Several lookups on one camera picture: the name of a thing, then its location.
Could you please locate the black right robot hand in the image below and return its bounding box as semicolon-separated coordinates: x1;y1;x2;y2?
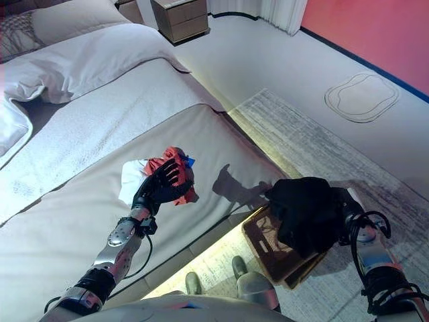
334;186;365;219

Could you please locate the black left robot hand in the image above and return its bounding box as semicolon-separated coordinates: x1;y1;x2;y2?
131;157;196;216

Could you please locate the white garment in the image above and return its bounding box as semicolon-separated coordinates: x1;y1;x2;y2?
119;159;152;206

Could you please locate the red garment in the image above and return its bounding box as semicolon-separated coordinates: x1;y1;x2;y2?
143;145;199;207

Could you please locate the small blue cloth tag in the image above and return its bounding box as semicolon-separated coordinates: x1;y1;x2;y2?
179;152;196;169

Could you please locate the black garment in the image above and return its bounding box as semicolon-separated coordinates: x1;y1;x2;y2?
263;176;347;260

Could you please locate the tan upholstered bed base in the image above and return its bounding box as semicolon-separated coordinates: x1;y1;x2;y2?
110;210;269;300

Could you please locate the beige bed cover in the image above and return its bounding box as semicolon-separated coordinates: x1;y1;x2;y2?
0;103;290;322

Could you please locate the brown wicker basket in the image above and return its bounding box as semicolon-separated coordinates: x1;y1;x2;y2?
241;205;328;290

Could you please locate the grey streaked rug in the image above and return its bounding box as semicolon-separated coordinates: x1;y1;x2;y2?
143;87;429;322

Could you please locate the white textured blanket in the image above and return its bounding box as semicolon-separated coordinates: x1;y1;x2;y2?
0;58;226;226

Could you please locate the oval outlined floor mat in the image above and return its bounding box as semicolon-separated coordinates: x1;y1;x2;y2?
324;72;401;124

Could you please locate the grey robot torso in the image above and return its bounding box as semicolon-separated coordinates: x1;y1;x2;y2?
70;292;296;322

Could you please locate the right robot leg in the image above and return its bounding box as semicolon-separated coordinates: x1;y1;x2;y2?
231;254;281;312

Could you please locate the white duvet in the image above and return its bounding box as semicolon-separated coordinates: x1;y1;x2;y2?
0;23;191;159

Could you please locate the wooden nightstand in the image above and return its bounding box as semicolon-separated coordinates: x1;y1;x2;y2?
149;0;212;45

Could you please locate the large beige pillow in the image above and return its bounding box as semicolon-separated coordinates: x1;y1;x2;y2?
32;0;132;47

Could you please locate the white curtain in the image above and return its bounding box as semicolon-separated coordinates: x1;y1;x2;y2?
257;0;310;38

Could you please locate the patterned decorative pillow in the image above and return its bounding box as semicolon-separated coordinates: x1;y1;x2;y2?
0;9;45;64

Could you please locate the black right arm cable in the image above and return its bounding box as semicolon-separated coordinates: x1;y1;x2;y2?
341;209;423;316

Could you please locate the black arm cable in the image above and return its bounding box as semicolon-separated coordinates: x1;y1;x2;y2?
43;232;154;313
341;209;423;316

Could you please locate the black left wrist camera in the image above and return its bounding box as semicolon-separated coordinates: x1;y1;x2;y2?
138;215;159;236

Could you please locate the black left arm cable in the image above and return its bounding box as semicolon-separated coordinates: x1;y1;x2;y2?
43;232;154;313

